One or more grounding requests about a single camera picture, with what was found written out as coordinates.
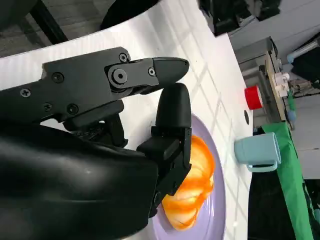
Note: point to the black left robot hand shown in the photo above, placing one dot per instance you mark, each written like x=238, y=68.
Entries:
x=225, y=20

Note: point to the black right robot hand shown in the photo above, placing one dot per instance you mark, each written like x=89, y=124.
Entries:
x=62, y=175

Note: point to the orange and white bread roll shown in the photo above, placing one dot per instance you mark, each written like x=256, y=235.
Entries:
x=197, y=175

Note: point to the red cylinder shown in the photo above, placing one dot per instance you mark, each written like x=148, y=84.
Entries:
x=253, y=97

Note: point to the small white device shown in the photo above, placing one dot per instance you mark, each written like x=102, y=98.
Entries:
x=281, y=83

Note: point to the wooden workbench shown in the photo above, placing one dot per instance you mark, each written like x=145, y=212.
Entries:
x=275, y=100

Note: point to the pale green mug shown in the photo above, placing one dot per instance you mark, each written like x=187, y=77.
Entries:
x=255, y=150

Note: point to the lilac plate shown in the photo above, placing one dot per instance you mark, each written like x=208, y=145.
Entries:
x=217, y=200

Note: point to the green cloth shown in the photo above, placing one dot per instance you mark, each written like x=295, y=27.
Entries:
x=292, y=170

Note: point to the black metal frame bar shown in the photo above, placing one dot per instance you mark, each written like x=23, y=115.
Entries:
x=50, y=22

